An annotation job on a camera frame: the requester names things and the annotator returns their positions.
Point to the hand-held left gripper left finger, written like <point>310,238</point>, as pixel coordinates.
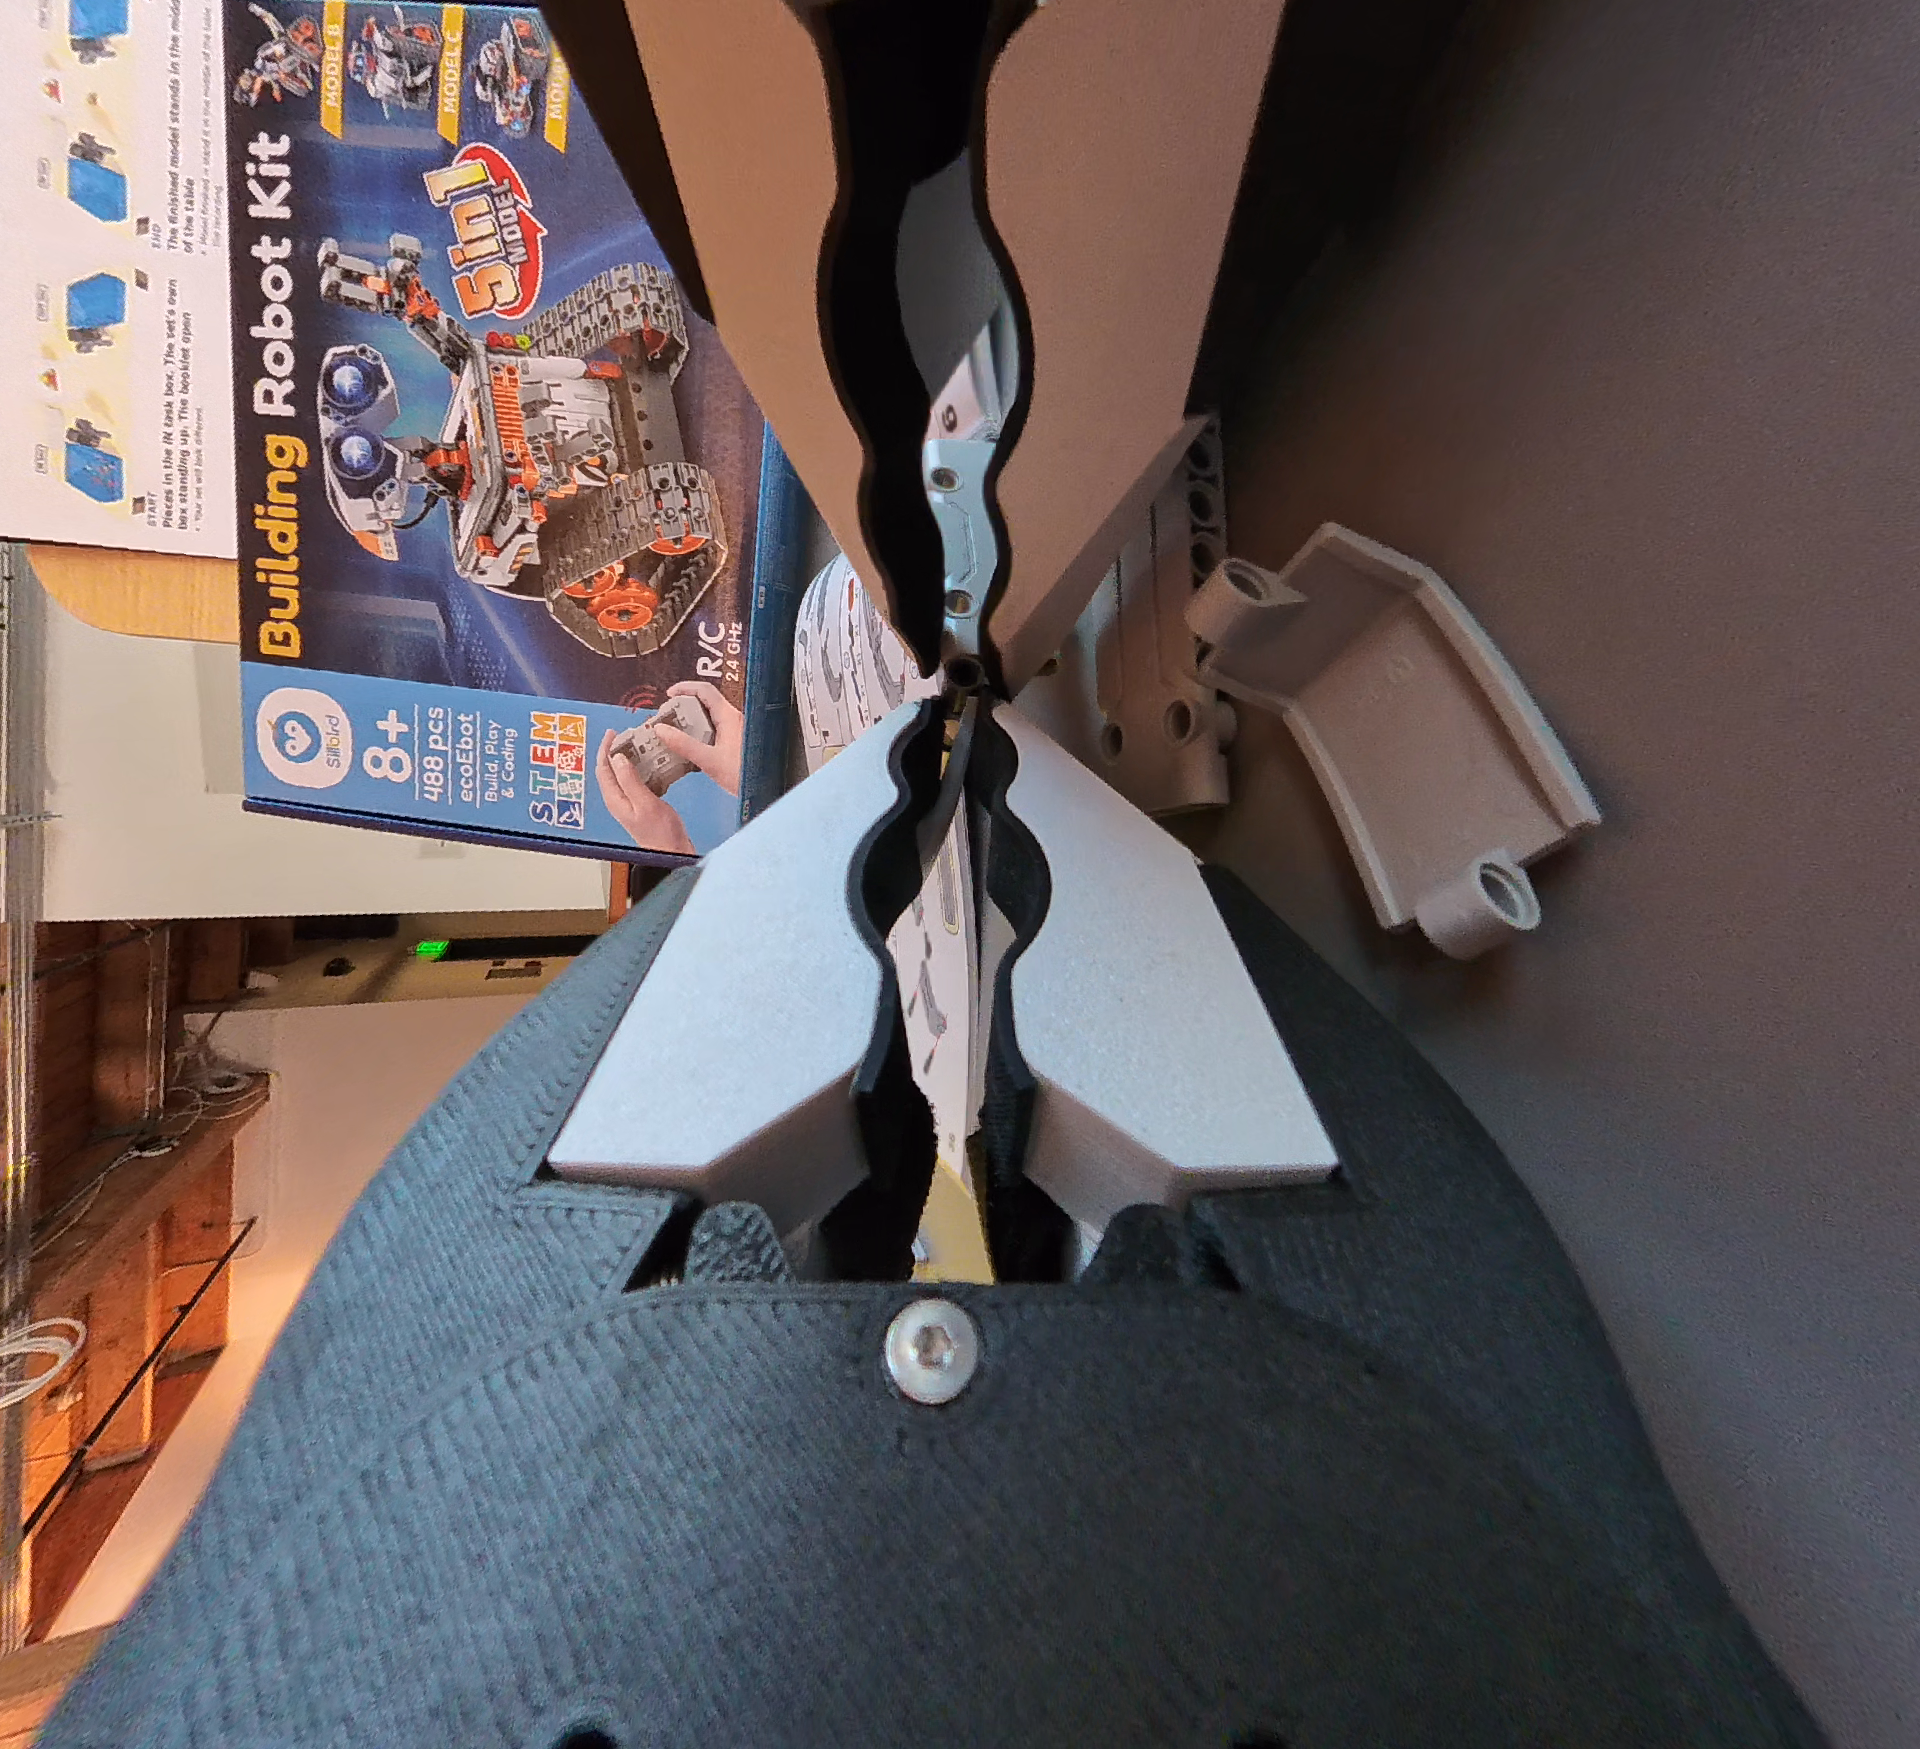
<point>750,1014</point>

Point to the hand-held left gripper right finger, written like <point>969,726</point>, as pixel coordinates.
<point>1171,1014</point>

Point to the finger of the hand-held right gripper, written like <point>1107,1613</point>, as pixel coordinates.
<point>1142,205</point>
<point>737,161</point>

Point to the short grey toy panel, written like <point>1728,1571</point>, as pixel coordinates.
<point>960,518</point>

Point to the white printed task sheet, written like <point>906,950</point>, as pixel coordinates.
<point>135,280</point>

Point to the grey desk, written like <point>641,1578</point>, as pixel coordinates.
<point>1725,879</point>

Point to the black electronic box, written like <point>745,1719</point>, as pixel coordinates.
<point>496,962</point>

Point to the white instruction booklet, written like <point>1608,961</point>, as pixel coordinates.
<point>842,685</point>

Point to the long grey toy panel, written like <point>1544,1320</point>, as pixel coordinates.
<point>1163,669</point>

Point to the curved grey toy panel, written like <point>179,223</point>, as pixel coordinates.
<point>1395,714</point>

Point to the blue toy robot box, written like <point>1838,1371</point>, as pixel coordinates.
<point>451,430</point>

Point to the wooden board stand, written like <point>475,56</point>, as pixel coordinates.
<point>135,595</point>

